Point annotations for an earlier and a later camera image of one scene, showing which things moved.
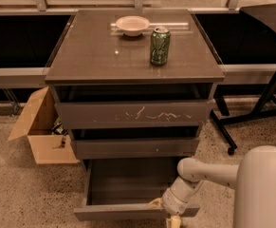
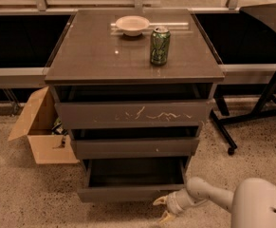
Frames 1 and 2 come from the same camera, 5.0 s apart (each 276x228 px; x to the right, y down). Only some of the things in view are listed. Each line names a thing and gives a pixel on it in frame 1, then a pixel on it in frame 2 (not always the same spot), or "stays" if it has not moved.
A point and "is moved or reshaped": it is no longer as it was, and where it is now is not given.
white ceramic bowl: x=132 y=26 stays
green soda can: x=159 y=46 stays
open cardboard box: x=37 y=125 stays
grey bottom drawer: x=123 y=189 is moved or reshaped
